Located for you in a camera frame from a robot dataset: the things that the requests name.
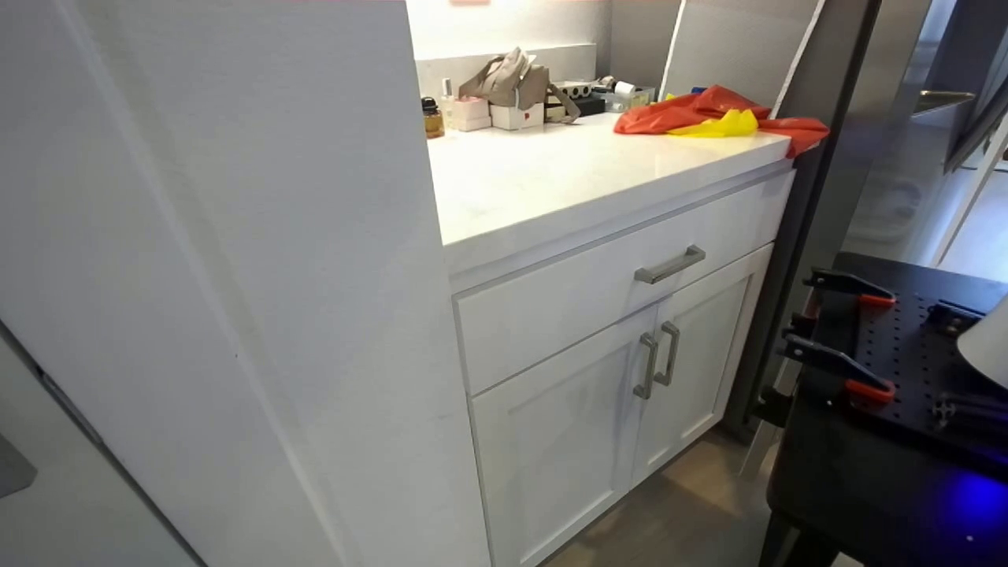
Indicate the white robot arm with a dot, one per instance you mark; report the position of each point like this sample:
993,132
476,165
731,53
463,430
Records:
985,347

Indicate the white drawer front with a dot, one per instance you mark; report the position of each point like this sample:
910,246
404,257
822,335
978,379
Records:
535,312

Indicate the white left cabinet door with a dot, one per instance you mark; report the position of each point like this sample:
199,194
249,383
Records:
550,441

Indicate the white cabinet door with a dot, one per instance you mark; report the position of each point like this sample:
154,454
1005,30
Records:
550,441
713,319

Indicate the small amber bottle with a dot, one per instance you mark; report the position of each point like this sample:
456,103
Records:
432,117

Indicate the white right cabinet door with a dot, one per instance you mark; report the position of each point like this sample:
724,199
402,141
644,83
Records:
713,319

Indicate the red plastic bag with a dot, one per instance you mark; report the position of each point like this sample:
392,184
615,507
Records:
676,113

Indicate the yellow plastic bag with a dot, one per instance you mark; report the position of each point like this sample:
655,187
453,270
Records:
724,129

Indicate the black orange clamp far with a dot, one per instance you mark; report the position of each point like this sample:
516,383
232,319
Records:
863,291

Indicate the black orange clamp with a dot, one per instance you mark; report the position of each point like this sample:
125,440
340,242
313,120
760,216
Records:
863,291
855,379

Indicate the black orange clamp near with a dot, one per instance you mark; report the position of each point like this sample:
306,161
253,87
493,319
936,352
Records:
855,379

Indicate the black perforated robot table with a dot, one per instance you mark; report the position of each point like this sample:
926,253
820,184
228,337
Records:
907,484

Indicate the stainless steel refrigerator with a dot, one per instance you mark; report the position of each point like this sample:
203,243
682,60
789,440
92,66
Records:
855,66

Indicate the left cabinet door handle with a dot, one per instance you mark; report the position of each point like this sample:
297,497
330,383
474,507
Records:
647,375

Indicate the cabinet door handle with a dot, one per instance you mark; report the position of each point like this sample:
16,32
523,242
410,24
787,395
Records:
673,332
647,375

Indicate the right cabinet door handle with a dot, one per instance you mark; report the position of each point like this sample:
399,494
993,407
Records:
673,332

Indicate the silver drawer handle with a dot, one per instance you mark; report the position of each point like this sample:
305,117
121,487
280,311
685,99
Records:
673,266

